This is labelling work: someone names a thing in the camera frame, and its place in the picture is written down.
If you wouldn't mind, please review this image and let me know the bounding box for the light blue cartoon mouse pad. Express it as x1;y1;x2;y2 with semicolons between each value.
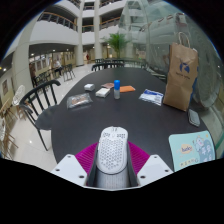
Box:
168;130;217;173

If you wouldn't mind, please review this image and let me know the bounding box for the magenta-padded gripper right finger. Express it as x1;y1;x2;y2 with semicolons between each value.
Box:
126;141;175;188

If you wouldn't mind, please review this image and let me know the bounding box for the white rectangular box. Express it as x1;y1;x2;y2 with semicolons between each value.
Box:
95;87;111;99

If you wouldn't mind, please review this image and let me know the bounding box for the group of black chairs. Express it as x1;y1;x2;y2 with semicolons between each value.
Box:
31;63;76;88

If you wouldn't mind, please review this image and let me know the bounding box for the person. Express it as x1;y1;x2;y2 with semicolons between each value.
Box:
53;59;64;76

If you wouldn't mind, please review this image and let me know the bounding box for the light wooden chair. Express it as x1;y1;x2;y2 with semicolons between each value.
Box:
0;99;19;161

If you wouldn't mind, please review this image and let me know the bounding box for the black spindle-back chair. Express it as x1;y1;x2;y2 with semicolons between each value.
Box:
18;79;62;152

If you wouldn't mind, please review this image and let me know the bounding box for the small white box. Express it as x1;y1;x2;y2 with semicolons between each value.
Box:
83;83;96;92

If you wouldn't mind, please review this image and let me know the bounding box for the potted green palm plant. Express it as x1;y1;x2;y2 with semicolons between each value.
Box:
104;32;132;60

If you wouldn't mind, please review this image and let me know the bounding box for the row of black chairs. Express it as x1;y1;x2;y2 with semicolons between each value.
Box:
91;58;148;72

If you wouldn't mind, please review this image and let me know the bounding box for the brown flat packet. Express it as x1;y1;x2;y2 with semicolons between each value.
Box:
101;82;115;90

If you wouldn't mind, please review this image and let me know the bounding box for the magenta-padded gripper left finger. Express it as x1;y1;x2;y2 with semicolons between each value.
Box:
50;141;100;188

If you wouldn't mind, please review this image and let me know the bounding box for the orange flat cloth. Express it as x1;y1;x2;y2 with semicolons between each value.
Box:
119;85;137;94

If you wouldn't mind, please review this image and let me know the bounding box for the small blue-capped bottle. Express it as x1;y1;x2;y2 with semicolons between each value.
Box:
113;79;122;100

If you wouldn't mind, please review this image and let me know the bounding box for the white honeycomb computer mouse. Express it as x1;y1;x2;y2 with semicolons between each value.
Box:
95;125;131;190

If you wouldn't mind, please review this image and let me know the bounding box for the brown paper shopping bag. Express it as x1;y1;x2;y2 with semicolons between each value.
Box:
162;31;200;113

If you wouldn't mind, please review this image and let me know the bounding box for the white mesh chair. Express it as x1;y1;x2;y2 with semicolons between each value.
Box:
11;84;26;107

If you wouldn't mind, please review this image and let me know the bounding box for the clear plastic snack bag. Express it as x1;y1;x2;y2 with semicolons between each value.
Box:
66;92;94;110

